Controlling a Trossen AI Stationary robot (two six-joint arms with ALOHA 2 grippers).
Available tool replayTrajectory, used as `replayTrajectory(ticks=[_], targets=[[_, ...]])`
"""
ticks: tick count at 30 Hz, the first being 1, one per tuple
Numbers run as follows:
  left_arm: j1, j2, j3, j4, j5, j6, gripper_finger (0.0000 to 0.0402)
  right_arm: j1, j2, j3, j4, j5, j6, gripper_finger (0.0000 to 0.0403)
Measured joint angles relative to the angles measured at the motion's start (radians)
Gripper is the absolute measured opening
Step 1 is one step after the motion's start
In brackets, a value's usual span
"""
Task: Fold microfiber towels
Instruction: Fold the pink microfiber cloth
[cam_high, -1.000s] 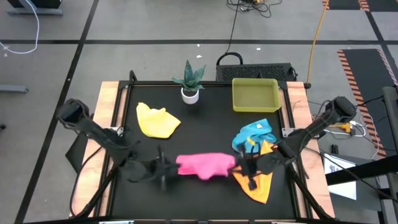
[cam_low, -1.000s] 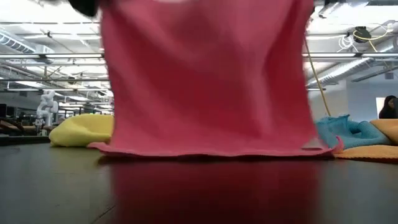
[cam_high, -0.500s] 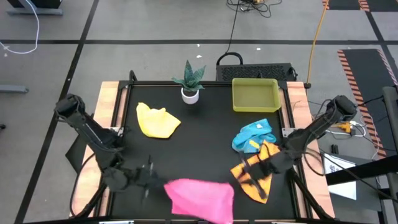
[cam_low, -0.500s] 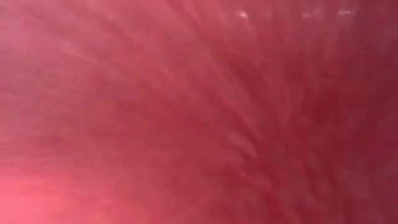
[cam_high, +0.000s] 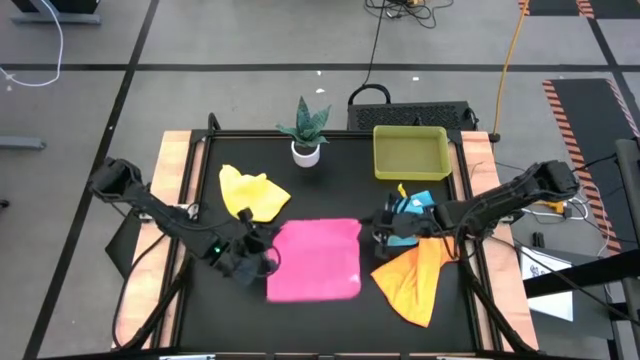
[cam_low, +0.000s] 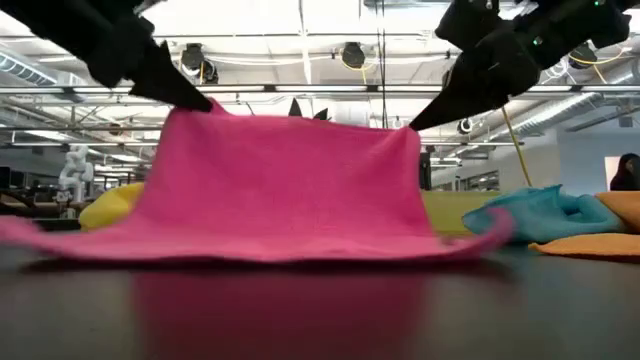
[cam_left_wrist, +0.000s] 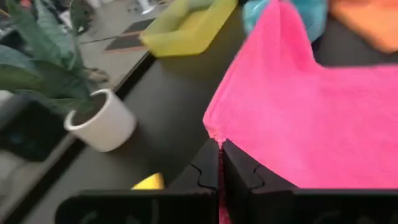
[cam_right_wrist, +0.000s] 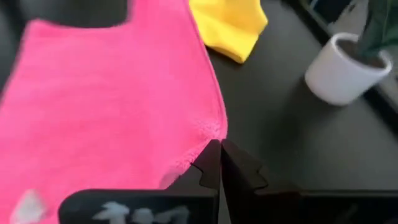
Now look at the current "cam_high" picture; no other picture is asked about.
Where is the wooden table side board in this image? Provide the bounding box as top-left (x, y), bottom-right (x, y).
top-left (458, 130), bottom-right (540, 351)
top-left (112, 130), bottom-right (206, 350)

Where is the orange microfiber towel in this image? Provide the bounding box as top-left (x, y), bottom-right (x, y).
top-left (370, 235), bottom-right (460, 329)

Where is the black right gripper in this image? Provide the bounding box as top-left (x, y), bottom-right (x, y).
top-left (359, 197), bottom-right (437, 260)

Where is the pink microfiber towel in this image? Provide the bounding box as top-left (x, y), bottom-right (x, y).
top-left (266, 217), bottom-right (363, 304)

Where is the black aluminium table frame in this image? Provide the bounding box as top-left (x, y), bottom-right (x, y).
top-left (149, 112), bottom-right (539, 360)

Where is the orange extension cable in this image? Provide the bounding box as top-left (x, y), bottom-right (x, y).
top-left (492, 0), bottom-right (530, 144)

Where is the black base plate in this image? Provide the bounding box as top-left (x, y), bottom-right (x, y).
top-left (104, 209), bottom-right (145, 280)

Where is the white floor cable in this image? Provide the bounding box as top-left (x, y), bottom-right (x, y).
top-left (0, 0), bottom-right (65, 89)

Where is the yellow microfiber towel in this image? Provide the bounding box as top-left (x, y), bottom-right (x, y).
top-left (218, 163), bottom-right (292, 224)

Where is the black braided cable sleeve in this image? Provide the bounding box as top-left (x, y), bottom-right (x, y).
top-left (112, 234), bottom-right (194, 351)
top-left (457, 239), bottom-right (539, 354)

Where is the green translucent plastic tray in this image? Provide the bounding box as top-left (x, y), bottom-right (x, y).
top-left (372, 125), bottom-right (453, 182)

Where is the white power cable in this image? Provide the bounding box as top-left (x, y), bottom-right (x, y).
top-left (519, 193), bottom-right (594, 221)

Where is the black hanging cable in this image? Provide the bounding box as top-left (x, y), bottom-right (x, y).
top-left (348, 0), bottom-right (393, 107)

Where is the thin black floor cable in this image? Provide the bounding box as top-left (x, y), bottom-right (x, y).
top-left (569, 153), bottom-right (619, 174)

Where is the black metal bar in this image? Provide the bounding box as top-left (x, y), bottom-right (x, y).
top-left (523, 248), bottom-right (640, 300)

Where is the black cable bundle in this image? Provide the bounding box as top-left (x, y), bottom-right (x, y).
top-left (363, 0), bottom-right (455, 30)

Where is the grey desk foot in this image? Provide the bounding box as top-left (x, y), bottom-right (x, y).
top-left (0, 134), bottom-right (48, 151)

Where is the grey desk base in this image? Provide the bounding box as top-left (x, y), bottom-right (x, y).
top-left (10, 0), bottom-right (103, 26)

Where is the black mat striped edge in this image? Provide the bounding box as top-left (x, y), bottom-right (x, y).
top-left (518, 0), bottom-right (640, 20)
top-left (542, 78), bottom-right (640, 256)

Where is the snake plant in white pot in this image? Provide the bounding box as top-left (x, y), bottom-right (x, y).
top-left (276, 96), bottom-right (332, 169)

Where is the blue microfiber towel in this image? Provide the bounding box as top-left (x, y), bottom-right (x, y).
top-left (384, 189), bottom-right (437, 247)

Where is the white paper sheet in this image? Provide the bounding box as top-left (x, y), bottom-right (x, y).
top-left (519, 246), bottom-right (575, 322)

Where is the black upright post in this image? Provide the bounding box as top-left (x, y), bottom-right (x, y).
top-left (613, 138), bottom-right (640, 360)

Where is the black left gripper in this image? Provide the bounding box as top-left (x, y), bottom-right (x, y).
top-left (229, 219), bottom-right (284, 286)

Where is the black perforated computer case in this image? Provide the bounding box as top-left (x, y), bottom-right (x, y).
top-left (347, 101), bottom-right (479, 133)

